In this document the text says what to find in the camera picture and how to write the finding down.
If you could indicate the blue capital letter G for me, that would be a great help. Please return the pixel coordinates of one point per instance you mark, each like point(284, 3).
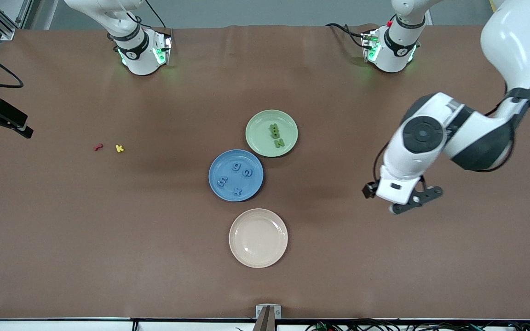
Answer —
point(243, 173)

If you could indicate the blue letter E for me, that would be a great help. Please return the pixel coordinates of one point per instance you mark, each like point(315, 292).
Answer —
point(222, 182)

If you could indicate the yellow letter k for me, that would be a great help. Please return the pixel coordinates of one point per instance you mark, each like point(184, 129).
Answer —
point(119, 148)

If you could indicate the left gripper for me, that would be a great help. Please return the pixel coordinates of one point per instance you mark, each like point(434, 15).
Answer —
point(369, 190)

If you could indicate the blue small letter g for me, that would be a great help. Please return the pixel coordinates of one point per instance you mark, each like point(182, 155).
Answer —
point(236, 165)

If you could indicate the green plate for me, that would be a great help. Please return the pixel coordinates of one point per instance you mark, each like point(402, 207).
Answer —
point(260, 133)

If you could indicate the grey metal camera bracket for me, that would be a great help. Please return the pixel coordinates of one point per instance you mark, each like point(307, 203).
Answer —
point(268, 311)

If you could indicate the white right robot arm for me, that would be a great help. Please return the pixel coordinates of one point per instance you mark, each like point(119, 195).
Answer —
point(141, 59)

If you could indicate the green letter N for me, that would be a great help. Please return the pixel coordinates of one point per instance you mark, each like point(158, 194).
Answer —
point(279, 143)

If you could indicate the beige plate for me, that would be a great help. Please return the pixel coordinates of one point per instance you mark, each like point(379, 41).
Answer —
point(258, 238)

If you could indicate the red letter r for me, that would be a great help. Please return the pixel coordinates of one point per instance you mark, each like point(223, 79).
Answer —
point(98, 147)

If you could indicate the blue letter x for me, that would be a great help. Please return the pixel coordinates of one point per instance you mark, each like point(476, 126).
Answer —
point(237, 191)

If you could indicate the blue plate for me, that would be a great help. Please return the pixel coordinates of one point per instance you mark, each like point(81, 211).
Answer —
point(228, 165)

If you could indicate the brown table cover sheet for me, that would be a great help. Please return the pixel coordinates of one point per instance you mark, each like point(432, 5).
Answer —
point(154, 253)

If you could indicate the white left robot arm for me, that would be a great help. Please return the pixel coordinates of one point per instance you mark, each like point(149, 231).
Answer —
point(518, 46)

